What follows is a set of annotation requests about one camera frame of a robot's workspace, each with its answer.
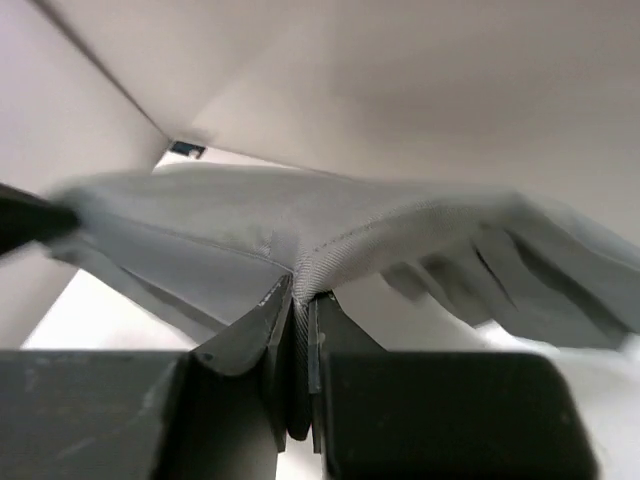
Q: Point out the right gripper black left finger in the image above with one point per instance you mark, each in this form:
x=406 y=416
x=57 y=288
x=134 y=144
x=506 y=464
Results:
x=215 y=412

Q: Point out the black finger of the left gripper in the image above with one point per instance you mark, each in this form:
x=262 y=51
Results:
x=27 y=218

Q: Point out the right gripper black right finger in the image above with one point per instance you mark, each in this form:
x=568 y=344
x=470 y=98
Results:
x=380 y=414

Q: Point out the grey pleated skirt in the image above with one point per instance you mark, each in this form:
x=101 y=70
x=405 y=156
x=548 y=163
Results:
x=200 y=246

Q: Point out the left blue corner label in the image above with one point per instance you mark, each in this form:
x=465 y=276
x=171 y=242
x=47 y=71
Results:
x=187 y=149

